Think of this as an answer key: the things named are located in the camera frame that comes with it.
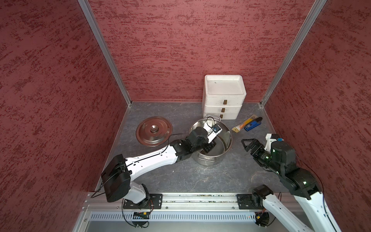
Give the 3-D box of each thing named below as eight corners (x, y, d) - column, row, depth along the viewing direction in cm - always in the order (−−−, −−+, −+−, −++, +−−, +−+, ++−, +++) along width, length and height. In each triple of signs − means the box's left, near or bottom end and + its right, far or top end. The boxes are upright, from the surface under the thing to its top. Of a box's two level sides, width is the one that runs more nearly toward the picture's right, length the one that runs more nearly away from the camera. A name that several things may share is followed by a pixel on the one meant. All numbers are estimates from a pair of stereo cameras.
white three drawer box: (203, 120, 111) (207, 95, 90) (202, 100, 126) (204, 74, 105) (238, 121, 112) (249, 95, 91) (232, 101, 126) (241, 75, 105)
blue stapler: (246, 131, 105) (248, 128, 102) (242, 127, 108) (244, 124, 104) (261, 123, 110) (264, 119, 107) (257, 119, 113) (259, 116, 109)
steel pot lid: (133, 146, 97) (132, 144, 94) (141, 119, 112) (140, 116, 110) (170, 146, 97) (170, 144, 94) (173, 119, 112) (173, 116, 110)
